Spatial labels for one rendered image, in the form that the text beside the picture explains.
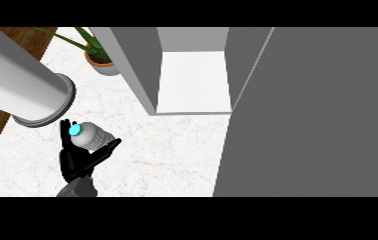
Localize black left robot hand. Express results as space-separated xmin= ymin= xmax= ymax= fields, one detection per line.
xmin=59 ymin=118 xmax=123 ymax=185

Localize clear water bottle blue cap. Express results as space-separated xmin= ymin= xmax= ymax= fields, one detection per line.
xmin=68 ymin=121 xmax=118 ymax=152

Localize grey cabinet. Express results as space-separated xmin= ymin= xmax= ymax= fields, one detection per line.
xmin=89 ymin=27 xmax=275 ymax=117

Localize white cylindrical appliance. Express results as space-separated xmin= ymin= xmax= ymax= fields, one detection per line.
xmin=0 ymin=30 xmax=78 ymax=129

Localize potted green plant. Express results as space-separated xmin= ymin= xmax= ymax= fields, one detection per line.
xmin=31 ymin=27 xmax=121 ymax=77

